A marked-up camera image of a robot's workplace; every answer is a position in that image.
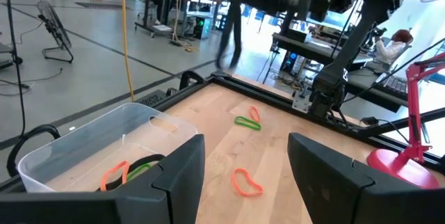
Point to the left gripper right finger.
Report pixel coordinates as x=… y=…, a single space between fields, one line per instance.
x=333 y=189

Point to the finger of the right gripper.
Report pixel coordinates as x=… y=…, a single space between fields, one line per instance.
x=227 y=32
x=237 y=43

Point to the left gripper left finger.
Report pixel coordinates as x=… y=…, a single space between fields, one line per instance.
x=167 y=189

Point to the green rubber band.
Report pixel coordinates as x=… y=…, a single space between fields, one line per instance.
x=248 y=126
x=138 y=171

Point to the orange rubber band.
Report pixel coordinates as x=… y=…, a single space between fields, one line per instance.
x=254 y=107
x=108 y=175
x=234 y=178

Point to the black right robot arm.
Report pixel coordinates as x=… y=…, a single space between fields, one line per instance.
x=347 y=50

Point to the clear plastic bin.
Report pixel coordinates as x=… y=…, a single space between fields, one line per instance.
x=87 y=137

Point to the black background workbench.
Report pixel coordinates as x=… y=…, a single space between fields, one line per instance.
x=163 y=8

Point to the red desk lamp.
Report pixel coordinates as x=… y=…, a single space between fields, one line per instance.
x=400 y=165

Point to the black perforated computer case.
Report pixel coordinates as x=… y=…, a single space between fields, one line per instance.
x=153 y=97

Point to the person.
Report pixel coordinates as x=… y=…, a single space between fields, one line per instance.
x=389 y=51

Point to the black floor fan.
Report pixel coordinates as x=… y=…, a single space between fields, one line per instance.
x=55 y=25

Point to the black stand pole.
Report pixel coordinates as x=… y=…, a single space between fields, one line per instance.
x=14 y=50

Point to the black aluminium table frame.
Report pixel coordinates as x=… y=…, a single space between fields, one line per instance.
x=267 y=95

